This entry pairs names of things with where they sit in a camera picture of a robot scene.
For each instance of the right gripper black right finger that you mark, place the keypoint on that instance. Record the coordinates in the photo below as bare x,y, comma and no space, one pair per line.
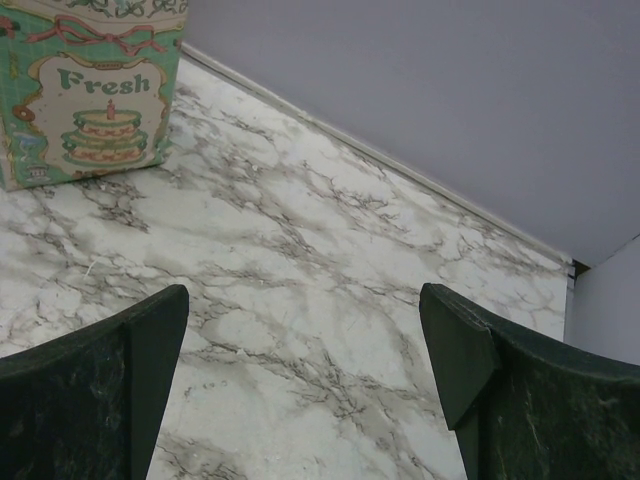
523,405

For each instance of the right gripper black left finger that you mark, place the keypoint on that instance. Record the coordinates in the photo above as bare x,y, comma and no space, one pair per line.
89,404

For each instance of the green paper gift bag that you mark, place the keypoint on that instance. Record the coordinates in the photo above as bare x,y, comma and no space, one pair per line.
86,87

